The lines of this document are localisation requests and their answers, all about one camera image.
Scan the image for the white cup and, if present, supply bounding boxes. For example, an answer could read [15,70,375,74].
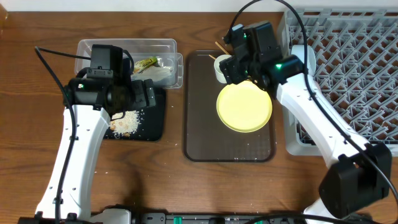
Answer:
[213,54,231,84]

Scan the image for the green snack wrapper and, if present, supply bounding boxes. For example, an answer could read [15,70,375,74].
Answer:
[133,57,157,73]

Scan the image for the white tissue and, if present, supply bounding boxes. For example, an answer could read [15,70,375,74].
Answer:
[131,66,175,86]

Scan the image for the yellow plate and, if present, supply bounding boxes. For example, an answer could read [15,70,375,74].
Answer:
[216,81,273,133]

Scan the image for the light blue bowl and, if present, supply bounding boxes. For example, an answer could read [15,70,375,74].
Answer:
[291,45,317,76]

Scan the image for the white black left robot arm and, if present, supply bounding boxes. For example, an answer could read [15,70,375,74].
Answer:
[33,77,155,223]

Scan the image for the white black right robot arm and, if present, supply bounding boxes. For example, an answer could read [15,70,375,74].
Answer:
[220,45,397,223]

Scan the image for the grey dishwasher rack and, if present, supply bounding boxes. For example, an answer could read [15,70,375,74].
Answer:
[278,9,397,156]

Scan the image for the rice and nut scraps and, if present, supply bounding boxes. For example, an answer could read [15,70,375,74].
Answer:
[109,110,144,139]

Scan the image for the black plastic tray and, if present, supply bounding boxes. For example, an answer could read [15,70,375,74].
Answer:
[103,88,166,141]

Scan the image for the clear plastic bin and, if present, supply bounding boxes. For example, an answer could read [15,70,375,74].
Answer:
[76,39,183,89]

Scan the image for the dark brown serving tray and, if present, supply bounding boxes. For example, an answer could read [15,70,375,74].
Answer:
[183,50,276,162]

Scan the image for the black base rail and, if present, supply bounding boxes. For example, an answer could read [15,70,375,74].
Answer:
[17,212,374,224]

